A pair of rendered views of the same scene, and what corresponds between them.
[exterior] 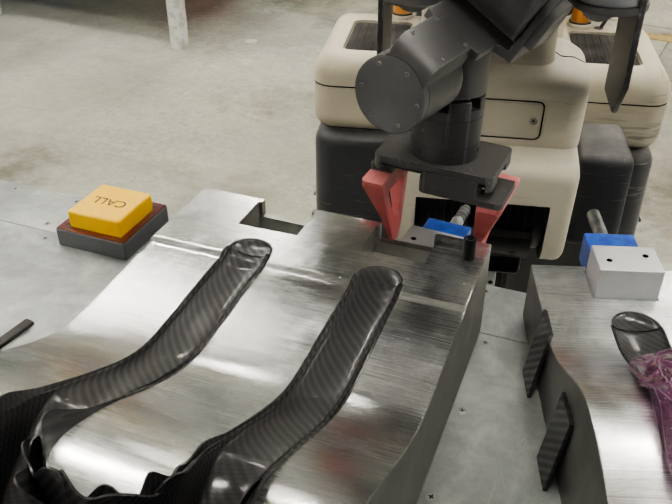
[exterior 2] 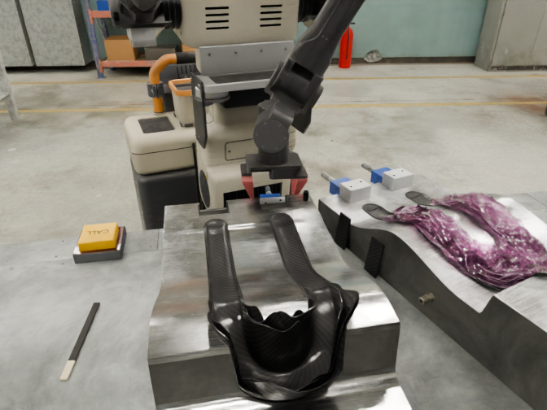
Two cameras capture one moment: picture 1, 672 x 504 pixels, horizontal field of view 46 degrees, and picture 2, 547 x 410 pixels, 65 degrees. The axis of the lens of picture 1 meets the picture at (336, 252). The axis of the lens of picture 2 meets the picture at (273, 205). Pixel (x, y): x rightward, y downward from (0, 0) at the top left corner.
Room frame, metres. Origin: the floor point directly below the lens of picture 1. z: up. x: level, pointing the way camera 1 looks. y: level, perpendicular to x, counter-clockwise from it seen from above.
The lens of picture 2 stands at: (-0.03, 0.30, 1.26)
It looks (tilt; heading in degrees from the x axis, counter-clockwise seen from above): 30 degrees down; 328
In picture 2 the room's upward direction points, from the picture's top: straight up
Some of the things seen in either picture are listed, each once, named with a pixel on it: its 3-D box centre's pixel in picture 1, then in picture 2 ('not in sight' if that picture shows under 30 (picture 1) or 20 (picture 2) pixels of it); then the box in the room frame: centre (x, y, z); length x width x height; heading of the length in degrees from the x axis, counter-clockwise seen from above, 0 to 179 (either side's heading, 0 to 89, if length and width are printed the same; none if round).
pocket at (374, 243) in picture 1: (399, 260); (274, 211); (0.53, -0.05, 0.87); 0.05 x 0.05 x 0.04; 69
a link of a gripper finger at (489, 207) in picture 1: (466, 211); (286, 184); (0.59, -0.11, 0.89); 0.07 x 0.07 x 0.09; 65
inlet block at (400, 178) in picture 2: not in sight; (381, 176); (0.56, -0.34, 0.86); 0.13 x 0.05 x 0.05; 176
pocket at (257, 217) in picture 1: (279, 234); (214, 216); (0.57, 0.05, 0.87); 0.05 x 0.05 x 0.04; 69
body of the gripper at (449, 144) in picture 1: (446, 129); (273, 150); (0.60, -0.09, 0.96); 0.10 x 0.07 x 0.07; 65
